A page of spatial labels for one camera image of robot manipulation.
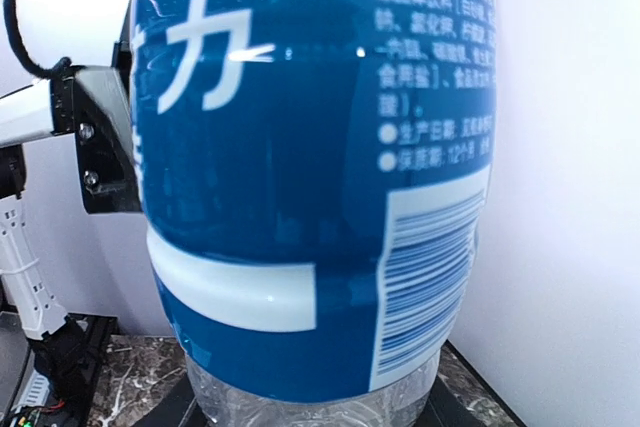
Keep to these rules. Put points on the white cap blue label bottle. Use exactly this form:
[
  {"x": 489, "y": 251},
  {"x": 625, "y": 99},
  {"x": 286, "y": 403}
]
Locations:
[{"x": 312, "y": 173}]

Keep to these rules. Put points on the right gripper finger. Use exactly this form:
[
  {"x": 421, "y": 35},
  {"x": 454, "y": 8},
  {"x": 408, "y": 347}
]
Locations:
[{"x": 92, "y": 104}]

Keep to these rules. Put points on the white slotted cable duct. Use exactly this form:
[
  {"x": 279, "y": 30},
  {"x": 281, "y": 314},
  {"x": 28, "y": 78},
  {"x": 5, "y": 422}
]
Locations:
[{"x": 35, "y": 391}]

